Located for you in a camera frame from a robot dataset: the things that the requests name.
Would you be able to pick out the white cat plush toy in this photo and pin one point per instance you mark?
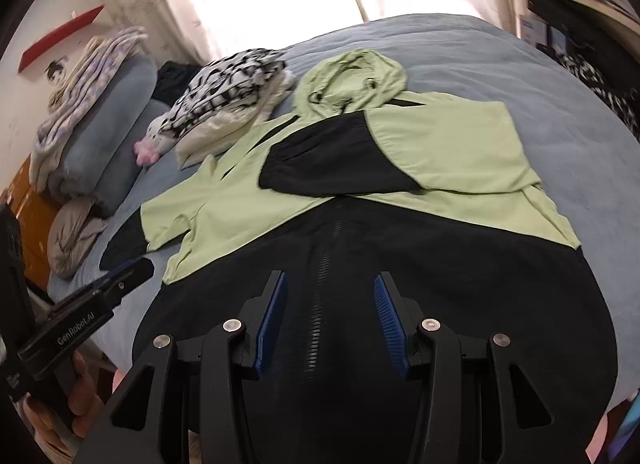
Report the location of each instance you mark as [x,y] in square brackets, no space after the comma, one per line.
[155,136]

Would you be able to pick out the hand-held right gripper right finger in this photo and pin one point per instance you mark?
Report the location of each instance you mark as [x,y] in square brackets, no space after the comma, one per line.
[392,329]

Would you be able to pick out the black and white hanging cloth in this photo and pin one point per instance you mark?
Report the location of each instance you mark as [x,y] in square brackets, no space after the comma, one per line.
[600,86]

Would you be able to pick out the black bag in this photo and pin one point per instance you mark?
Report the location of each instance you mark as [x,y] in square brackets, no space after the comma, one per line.
[600,43]

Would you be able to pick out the red wall shelf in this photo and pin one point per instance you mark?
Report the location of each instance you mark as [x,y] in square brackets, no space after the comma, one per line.
[60,36]

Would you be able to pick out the person's left hand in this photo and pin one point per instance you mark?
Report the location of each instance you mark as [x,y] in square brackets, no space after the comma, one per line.
[80,389]

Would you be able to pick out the beige pillow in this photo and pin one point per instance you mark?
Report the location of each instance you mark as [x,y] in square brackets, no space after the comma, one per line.
[75,239]

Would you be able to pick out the white padded jacket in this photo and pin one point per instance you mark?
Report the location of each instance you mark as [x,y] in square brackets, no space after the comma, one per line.
[215,136]

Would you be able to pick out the white carton box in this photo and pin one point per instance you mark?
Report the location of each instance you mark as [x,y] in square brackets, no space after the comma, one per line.
[532,28]

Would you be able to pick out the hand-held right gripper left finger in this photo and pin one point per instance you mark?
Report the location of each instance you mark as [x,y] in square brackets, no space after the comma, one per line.
[270,324]

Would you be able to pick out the wooden bookshelf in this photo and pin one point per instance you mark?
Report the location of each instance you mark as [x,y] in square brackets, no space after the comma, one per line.
[590,4]

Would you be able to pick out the black face wall sticker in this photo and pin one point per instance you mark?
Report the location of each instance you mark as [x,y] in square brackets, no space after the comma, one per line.
[55,69]

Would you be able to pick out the blue and purple object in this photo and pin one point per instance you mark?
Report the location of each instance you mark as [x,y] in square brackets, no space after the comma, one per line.
[625,426]

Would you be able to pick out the black fuzzy cloth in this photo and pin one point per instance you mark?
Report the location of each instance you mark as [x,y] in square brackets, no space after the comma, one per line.
[172,78]

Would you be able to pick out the green and black hooded jacket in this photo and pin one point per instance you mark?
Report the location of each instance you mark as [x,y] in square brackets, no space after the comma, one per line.
[450,153]

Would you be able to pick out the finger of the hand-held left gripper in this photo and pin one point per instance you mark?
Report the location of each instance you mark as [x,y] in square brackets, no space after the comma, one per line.
[135,276]
[117,274]

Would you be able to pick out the beige folded cloth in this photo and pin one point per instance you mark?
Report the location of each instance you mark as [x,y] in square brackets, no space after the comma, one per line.
[75,66]

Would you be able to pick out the black and white patterned garment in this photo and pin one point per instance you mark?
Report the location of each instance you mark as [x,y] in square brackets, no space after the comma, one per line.
[225,83]

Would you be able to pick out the folded floral quilt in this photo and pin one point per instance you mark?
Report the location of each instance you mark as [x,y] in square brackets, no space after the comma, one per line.
[87,93]

